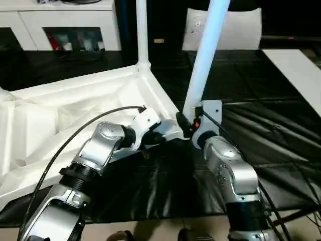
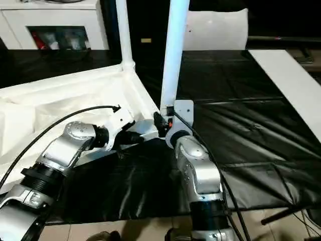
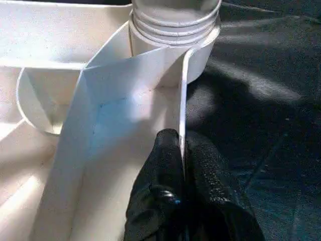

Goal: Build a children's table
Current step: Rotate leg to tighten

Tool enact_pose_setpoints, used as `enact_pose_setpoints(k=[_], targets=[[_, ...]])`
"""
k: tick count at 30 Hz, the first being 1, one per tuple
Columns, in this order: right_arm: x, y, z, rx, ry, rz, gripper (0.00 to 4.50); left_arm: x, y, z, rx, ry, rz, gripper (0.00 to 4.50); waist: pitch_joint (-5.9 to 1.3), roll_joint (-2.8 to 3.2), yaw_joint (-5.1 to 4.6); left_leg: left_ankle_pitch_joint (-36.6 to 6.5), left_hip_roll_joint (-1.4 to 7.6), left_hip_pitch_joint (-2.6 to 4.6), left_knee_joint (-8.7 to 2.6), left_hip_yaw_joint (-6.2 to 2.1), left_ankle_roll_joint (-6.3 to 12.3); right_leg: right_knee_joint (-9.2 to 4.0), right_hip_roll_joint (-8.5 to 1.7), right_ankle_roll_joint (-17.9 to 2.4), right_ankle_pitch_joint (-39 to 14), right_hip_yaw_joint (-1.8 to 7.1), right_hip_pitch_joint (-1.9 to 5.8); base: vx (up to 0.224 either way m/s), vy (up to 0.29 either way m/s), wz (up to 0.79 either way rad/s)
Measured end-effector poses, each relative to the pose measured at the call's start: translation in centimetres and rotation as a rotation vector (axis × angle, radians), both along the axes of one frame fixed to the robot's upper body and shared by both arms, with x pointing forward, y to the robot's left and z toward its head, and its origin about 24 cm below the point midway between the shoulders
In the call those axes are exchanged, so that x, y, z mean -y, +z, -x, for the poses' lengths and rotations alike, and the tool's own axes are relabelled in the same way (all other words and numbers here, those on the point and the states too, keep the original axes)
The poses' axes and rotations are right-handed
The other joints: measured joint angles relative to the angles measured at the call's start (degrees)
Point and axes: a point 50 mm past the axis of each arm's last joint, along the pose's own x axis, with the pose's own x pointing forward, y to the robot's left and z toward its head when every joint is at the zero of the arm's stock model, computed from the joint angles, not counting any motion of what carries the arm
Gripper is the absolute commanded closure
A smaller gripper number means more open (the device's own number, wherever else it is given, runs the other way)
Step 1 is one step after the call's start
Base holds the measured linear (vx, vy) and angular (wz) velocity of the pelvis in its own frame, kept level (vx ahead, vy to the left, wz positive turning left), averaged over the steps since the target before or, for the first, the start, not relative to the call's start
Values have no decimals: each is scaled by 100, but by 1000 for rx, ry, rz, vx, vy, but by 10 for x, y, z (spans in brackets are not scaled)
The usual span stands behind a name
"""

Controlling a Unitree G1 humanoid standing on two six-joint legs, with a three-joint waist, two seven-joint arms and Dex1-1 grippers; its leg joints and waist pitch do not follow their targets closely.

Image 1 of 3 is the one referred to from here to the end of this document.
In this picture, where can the white glass-door cabinet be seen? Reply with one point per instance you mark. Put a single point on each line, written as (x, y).
(75, 15)

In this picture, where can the flat white board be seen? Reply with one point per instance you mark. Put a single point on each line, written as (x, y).
(293, 72)

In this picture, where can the dark left robot foot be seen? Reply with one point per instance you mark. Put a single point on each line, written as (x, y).
(121, 236)

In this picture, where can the dark robot foot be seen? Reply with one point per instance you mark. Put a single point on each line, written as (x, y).
(184, 234)
(121, 236)

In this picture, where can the dark right robot foot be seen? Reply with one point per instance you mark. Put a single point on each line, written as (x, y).
(184, 234)

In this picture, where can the white plastic table top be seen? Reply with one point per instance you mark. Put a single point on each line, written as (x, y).
(62, 100)

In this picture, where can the dark grey cap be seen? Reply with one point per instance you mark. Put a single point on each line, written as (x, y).
(85, 1)

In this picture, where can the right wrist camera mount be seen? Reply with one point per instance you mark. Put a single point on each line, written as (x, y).
(213, 110)

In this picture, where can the white panel with screw holes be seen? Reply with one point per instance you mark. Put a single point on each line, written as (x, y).
(240, 30)

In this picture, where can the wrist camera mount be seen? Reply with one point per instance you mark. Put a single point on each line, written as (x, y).
(146, 120)
(213, 110)

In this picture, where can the black bar with red light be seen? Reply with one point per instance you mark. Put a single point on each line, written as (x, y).
(288, 38)

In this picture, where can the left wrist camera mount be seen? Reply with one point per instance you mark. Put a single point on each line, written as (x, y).
(146, 120)

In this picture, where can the black rod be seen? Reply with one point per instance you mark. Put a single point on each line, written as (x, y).
(296, 216)

